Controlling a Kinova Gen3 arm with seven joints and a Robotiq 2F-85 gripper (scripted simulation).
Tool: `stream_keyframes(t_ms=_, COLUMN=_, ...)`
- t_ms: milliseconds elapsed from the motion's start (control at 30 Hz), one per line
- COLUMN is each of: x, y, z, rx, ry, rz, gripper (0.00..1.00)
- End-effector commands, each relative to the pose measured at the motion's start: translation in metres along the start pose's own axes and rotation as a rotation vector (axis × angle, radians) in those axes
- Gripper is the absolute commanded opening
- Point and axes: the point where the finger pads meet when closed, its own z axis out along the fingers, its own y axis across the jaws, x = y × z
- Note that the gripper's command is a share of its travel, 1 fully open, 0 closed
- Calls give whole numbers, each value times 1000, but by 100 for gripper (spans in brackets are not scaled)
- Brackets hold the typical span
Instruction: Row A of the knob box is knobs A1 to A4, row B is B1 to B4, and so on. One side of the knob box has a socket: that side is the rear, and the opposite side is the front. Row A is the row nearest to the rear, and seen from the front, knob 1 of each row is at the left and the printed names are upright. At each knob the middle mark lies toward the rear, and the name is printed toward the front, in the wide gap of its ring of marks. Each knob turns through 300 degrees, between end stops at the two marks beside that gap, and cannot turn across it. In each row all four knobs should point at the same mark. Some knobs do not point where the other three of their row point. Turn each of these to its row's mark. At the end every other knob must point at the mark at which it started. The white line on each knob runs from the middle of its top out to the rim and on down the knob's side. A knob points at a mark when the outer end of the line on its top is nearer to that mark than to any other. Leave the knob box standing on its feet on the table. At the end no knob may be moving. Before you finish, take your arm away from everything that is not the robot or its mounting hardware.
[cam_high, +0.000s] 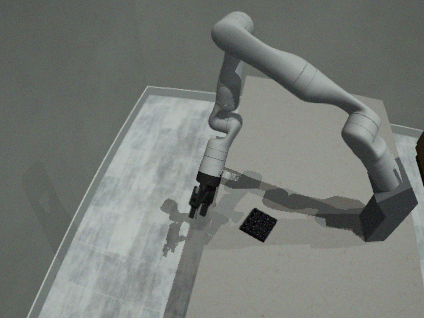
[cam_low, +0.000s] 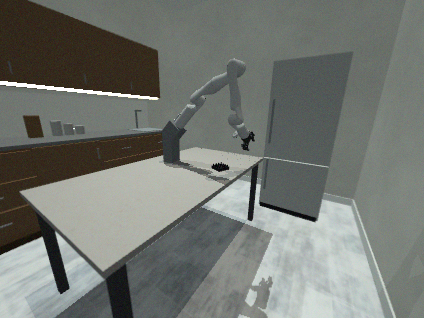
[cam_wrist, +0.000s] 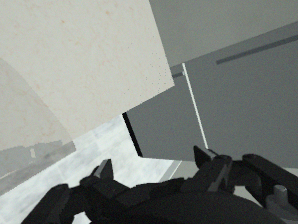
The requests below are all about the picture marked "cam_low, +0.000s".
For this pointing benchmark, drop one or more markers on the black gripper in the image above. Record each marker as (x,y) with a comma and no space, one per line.
(247,140)

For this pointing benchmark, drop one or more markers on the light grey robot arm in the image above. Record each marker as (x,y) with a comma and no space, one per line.
(235,69)

